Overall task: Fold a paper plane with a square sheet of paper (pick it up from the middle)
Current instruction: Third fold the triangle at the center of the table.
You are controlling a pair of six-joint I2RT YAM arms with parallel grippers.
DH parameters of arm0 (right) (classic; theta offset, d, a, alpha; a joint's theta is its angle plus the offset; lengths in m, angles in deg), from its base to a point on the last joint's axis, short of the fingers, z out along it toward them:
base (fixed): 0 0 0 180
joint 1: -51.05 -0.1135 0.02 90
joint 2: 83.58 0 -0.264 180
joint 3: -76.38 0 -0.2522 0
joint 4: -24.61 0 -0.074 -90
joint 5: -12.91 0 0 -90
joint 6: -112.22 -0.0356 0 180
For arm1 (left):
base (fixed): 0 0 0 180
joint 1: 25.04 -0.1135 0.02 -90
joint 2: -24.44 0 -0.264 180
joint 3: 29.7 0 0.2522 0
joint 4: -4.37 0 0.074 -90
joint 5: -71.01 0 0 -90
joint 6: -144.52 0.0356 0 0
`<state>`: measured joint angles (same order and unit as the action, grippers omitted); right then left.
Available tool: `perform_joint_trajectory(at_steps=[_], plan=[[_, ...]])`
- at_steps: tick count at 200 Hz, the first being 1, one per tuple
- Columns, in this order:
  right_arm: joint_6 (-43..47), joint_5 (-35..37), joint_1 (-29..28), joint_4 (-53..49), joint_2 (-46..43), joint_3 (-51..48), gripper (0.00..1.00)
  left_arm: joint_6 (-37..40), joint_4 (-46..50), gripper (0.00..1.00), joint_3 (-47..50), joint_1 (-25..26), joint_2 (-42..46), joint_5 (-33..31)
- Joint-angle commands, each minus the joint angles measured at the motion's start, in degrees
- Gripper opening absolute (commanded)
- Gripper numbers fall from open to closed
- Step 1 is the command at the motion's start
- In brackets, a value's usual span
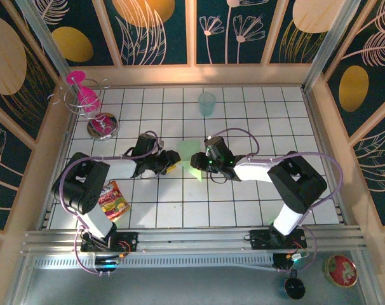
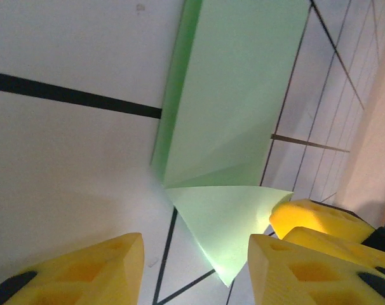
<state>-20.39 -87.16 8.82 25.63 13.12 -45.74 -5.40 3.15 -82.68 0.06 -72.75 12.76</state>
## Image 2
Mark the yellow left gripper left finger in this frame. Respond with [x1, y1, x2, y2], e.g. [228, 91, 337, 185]
[0, 233, 145, 305]

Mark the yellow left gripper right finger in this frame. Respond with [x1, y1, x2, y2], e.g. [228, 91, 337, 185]
[247, 234, 385, 305]

